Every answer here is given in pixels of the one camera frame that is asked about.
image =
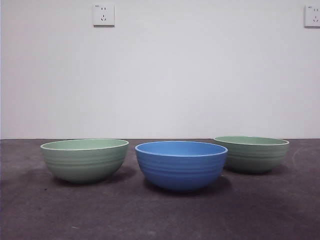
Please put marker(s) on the blue ribbed bowl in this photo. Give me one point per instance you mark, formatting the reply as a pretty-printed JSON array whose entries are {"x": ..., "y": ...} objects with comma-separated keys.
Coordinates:
[{"x": 181, "y": 172}]

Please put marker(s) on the green ribbed bowl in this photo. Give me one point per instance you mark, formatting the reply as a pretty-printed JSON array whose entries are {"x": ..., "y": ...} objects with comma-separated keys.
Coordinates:
[
  {"x": 257, "y": 157},
  {"x": 85, "y": 165}
]

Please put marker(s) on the white wall socket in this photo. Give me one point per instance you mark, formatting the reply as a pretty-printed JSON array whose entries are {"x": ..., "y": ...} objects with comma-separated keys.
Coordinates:
[
  {"x": 312, "y": 16},
  {"x": 104, "y": 15}
]

